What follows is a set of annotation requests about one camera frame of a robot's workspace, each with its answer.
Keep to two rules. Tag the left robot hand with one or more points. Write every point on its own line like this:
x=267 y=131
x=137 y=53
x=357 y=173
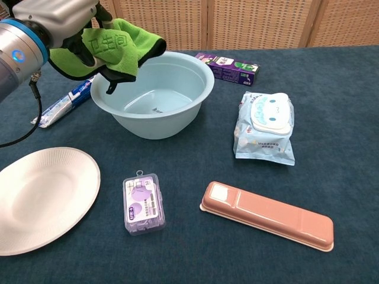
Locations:
x=56 y=17

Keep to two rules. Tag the green microfibre cloth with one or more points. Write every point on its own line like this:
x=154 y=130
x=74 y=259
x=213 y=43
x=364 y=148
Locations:
x=118 y=50

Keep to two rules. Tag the white paper plate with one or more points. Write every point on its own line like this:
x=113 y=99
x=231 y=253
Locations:
x=44 y=201

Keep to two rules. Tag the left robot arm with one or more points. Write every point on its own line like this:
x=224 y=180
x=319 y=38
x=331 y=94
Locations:
x=17 y=53

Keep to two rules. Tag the blue white toothpaste tube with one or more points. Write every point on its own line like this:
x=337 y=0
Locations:
x=62 y=105

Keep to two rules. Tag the light blue plastic basin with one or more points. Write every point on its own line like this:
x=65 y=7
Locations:
x=165 y=100

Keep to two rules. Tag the wicker folding screen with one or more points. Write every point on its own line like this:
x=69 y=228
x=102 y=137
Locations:
x=237 y=23

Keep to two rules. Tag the purple toothpaste box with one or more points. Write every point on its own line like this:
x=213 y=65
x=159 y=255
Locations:
x=231 y=69

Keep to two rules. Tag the purple floss pick box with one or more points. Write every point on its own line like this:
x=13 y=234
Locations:
x=143 y=204

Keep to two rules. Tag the blue wet wipes pack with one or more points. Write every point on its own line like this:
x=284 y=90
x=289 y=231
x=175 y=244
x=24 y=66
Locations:
x=266 y=130

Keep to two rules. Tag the pink cutlery case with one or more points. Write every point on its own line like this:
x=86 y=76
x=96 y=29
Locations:
x=266 y=214

